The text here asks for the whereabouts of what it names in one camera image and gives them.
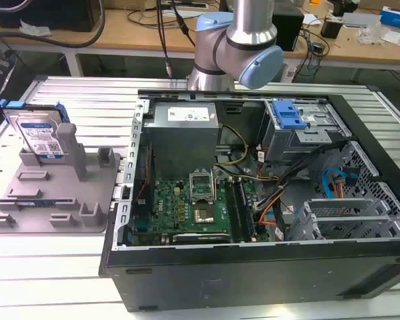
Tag hard disk in blue carrier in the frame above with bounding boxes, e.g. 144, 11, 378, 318
0, 99, 71, 161

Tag grey metal disk bay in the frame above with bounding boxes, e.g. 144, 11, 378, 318
285, 197, 400, 241

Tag grey parts rack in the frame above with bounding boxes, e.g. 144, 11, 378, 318
0, 122, 121, 235

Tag RAM stick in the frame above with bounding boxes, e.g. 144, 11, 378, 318
15, 199, 58, 207

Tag wooden desk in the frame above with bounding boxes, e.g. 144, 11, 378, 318
0, 6, 400, 71

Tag grey power supply unit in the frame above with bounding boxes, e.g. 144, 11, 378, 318
142, 102, 221, 180

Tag green motherboard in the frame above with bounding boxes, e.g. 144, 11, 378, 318
132, 176, 269, 247

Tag metal socket cover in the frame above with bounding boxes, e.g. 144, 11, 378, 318
189, 170, 218, 205

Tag CPU socket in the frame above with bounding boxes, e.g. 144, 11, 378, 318
193, 207, 218, 225

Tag graphics card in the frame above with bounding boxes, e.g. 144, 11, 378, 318
171, 232, 233, 245

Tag black RAM slot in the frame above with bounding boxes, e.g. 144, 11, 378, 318
225, 179, 245, 243
237, 178, 256, 241

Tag blue drive latch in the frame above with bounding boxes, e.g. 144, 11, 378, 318
271, 99, 308, 131

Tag black box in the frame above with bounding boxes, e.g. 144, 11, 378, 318
271, 5, 305, 53

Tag metal drive cage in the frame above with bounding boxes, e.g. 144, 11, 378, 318
261, 99, 353, 165

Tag black open PC case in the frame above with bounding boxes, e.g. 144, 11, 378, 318
98, 88, 400, 313

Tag blue and white carton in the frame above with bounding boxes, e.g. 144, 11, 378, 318
380, 5, 400, 31

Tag thick grey cable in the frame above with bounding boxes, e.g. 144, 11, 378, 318
18, 0, 107, 48

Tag black hanging cable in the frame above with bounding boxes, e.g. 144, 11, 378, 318
156, 0, 197, 79

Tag yellow and black wire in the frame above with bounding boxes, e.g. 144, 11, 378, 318
215, 124, 250, 167

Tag blue data wire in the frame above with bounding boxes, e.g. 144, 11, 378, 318
321, 168, 358, 201

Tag orange wire bundle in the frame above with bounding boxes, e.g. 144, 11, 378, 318
332, 176, 347, 203

